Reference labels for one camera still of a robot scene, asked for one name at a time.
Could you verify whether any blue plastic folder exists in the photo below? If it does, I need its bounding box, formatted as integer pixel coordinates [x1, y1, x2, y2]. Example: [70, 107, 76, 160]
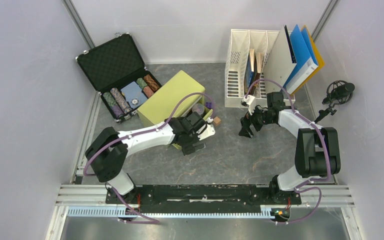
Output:
[278, 23, 319, 97]

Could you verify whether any green drawer cabinet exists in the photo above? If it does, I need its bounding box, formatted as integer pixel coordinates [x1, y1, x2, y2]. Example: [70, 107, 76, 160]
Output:
[136, 70, 213, 150]

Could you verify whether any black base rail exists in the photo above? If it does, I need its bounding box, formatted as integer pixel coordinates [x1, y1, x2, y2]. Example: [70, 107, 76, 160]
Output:
[105, 183, 302, 214]

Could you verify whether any brown small book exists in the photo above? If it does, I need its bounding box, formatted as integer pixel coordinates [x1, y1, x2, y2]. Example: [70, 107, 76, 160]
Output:
[248, 49, 264, 95]

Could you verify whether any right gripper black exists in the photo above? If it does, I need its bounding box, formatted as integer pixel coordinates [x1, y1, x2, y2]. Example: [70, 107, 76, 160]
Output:
[238, 102, 274, 139]

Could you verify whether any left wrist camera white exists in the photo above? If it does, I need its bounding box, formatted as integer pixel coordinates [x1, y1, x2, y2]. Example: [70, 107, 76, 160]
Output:
[198, 123, 216, 141]

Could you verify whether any black microphone on tripod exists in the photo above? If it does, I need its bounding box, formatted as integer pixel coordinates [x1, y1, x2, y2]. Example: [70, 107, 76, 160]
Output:
[314, 80, 355, 123]

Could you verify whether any wooden cube block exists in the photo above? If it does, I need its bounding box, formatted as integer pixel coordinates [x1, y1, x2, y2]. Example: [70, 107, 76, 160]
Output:
[212, 116, 221, 127]

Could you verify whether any black poker chip case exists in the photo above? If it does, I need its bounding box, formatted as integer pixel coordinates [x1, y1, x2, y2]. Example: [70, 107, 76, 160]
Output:
[75, 33, 162, 123]

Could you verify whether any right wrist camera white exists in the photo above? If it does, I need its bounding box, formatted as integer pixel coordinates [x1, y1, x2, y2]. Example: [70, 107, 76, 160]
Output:
[240, 94, 257, 115]

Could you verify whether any orange plastic folder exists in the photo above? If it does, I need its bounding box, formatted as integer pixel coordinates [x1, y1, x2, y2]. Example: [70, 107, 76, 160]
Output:
[291, 25, 325, 96]

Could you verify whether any white file organizer rack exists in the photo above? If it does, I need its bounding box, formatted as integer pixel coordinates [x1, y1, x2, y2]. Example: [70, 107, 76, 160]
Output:
[224, 26, 283, 108]

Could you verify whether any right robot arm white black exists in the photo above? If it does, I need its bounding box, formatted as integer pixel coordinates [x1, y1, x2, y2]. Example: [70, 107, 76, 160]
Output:
[239, 92, 341, 204]

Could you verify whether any purple cube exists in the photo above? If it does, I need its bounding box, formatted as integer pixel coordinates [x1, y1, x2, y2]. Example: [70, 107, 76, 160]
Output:
[205, 102, 213, 109]

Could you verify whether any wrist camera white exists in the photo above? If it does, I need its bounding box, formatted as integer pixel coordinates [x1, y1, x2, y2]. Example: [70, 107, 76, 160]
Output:
[198, 123, 216, 141]
[240, 94, 257, 115]

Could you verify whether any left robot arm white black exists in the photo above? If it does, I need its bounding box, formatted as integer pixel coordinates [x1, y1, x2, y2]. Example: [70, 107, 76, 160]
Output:
[84, 112, 216, 204]

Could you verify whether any white paper box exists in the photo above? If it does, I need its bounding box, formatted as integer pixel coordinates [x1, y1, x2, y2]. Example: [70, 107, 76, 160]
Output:
[263, 25, 297, 87]

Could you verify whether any Animal Farm book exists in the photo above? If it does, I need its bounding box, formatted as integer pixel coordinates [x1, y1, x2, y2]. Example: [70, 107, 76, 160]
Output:
[243, 48, 255, 94]

